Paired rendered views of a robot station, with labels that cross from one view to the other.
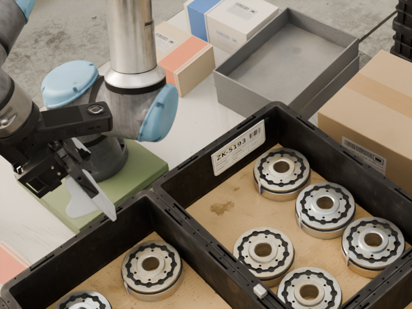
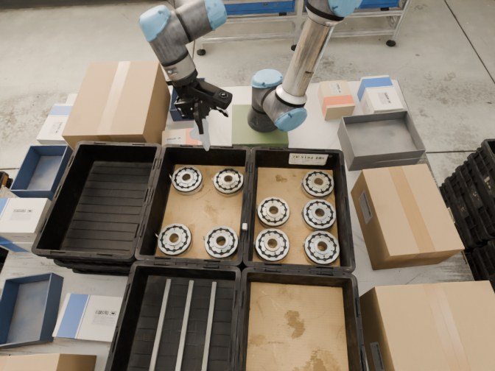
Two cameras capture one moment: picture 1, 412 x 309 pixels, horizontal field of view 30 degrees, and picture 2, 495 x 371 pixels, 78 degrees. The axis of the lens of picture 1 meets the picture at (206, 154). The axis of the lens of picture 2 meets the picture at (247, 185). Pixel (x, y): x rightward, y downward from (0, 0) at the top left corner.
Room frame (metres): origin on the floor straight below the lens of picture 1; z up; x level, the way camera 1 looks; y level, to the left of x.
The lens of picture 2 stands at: (0.36, -0.28, 1.75)
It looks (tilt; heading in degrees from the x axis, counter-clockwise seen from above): 60 degrees down; 40
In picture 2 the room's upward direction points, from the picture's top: 4 degrees counter-clockwise
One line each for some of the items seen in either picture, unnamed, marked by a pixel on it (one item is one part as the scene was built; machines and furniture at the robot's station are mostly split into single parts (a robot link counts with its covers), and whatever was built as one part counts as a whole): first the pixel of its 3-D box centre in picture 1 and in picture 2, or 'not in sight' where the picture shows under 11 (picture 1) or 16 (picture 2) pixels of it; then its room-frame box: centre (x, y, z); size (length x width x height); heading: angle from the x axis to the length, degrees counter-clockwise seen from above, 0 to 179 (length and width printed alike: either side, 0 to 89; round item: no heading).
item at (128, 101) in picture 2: not in sight; (124, 112); (0.77, 0.71, 0.80); 0.40 x 0.30 x 0.20; 36
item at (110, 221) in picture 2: not in sight; (110, 202); (0.44, 0.38, 0.87); 0.40 x 0.30 x 0.11; 32
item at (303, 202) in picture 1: (325, 205); (319, 213); (0.80, -0.19, 0.86); 0.10 x 0.10 x 0.01
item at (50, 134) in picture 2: not in sight; (65, 127); (0.58, 0.92, 0.75); 0.20 x 0.12 x 0.09; 32
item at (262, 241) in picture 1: (263, 250); (273, 210); (0.73, -0.07, 0.86); 0.05 x 0.05 x 0.01
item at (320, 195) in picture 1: (325, 203); (320, 213); (0.80, -0.19, 0.86); 0.05 x 0.05 x 0.01
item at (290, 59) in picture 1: (286, 62); (380, 136); (1.27, -0.21, 0.78); 0.27 x 0.20 x 0.05; 132
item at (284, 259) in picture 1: (263, 252); (273, 210); (0.73, -0.07, 0.86); 0.10 x 0.10 x 0.01
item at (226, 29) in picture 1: (232, 20); (378, 99); (1.49, -0.12, 0.75); 0.20 x 0.12 x 0.09; 41
